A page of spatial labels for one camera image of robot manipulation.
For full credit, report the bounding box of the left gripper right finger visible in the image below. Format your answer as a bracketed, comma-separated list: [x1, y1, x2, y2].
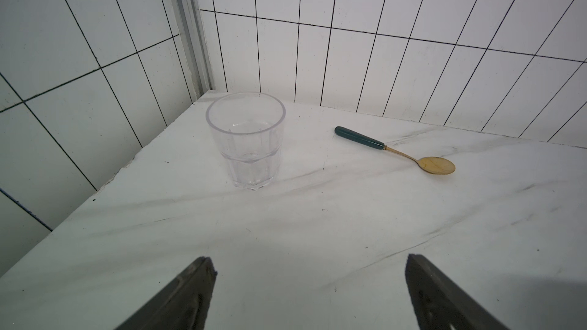
[405, 254, 506, 330]

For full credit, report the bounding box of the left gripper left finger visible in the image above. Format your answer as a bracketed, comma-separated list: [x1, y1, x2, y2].
[118, 257, 217, 329]

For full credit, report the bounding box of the gold spoon dark handle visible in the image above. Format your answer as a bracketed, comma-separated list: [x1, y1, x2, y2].
[334, 126, 456, 176]

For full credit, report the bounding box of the clear plastic measuring cup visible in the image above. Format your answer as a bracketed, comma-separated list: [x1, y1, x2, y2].
[206, 92, 286, 190]

